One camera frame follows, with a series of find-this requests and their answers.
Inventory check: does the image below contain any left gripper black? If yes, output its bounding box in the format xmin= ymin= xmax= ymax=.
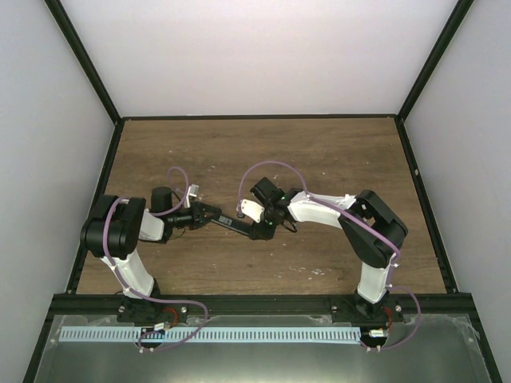
xmin=167 ymin=202 xmax=221 ymax=231

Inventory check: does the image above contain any black remote control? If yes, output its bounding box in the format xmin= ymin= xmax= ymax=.
xmin=211 ymin=214 xmax=254 ymax=239

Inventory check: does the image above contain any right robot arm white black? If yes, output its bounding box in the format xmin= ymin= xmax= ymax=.
xmin=237 ymin=177 xmax=408 ymax=322

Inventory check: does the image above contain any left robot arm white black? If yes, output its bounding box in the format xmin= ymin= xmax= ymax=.
xmin=81 ymin=187 xmax=221 ymax=323

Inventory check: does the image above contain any metal front plate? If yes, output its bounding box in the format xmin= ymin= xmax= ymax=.
xmin=34 ymin=314 xmax=491 ymax=382

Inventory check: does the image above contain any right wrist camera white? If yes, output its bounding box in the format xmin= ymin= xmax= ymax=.
xmin=236 ymin=199 xmax=264 ymax=223

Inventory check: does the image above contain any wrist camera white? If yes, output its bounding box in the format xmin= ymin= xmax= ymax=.
xmin=236 ymin=199 xmax=264 ymax=223
xmin=182 ymin=184 xmax=200 ymax=208

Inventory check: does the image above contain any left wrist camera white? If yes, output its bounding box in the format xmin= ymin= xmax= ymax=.
xmin=182 ymin=184 xmax=200 ymax=208

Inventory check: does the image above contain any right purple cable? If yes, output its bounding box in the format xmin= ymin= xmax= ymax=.
xmin=237 ymin=160 xmax=422 ymax=352

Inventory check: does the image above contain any light blue slotted cable duct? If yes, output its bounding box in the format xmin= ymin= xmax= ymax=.
xmin=58 ymin=326 xmax=361 ymax=345

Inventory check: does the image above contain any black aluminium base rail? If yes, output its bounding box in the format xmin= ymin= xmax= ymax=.
xmin=51 ymin=293 xmax=472 ymax=323

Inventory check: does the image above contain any black frame post left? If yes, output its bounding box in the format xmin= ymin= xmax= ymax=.
xmin=44 ymin=0 xmax=121 ymax=125

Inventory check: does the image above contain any black frame post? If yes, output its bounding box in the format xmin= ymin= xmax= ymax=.
xmin=398 ymin=0 xmax=474 ymax=120
xmin=44 ymin=0 xmax=121 ymax=125

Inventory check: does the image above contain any black frame post right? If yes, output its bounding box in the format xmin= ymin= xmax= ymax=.
xmin=398 ymin=0 xmax=474 ymax=120

